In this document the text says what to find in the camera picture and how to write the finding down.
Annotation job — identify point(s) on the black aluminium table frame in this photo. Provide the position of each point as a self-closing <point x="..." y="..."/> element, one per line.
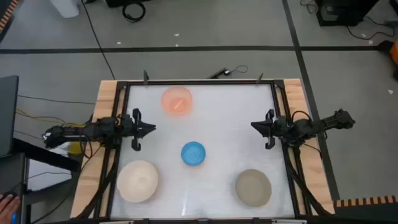
<point x="202" y="82"/>

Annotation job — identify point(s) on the orange black striped edge strip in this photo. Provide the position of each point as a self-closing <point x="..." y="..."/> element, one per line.
<point x="367" y="201"/>

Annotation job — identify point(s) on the large cream bowl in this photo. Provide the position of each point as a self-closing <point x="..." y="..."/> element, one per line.
<point x="137" y="181"/>

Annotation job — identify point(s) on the dark monitor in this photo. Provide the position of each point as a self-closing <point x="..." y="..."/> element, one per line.
<point x="7" y="115"/>

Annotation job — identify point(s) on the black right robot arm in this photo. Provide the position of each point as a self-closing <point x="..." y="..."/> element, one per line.
<point x="314" y="126"/>

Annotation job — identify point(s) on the yellow round object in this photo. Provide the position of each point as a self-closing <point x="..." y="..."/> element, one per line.
<point x="75" y="148"/>

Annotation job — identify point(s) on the orange object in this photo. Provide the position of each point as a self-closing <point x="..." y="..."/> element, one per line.
<point x="395" y="53"/>

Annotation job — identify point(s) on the white plastic bin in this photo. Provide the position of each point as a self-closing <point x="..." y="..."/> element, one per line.
<point x="64" y="7"/>

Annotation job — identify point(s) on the black equipment box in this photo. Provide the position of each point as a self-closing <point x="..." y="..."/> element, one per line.
<point x="342" y="12"/>

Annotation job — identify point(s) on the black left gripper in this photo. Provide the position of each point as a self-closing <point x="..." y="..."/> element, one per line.
<point x="129" y="126"/>

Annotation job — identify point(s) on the grey beige bowl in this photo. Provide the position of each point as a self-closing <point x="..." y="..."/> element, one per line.
<point x="253" y="188"/>

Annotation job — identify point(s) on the small blue bowl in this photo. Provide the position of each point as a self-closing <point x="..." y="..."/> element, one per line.
<point x="193" y="153"/>

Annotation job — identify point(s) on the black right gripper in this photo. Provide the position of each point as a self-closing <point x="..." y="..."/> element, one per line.
<point x="278" y="127"/>

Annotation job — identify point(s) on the person's hand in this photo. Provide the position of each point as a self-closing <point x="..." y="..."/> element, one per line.
<point x="8" y="208"/>

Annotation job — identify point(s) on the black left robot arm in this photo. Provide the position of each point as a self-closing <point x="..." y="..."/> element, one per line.
<point x="77" y="132"/>

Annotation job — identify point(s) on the black frame clamp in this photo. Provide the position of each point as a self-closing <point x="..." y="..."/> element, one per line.
<point x="145" y="77"/>

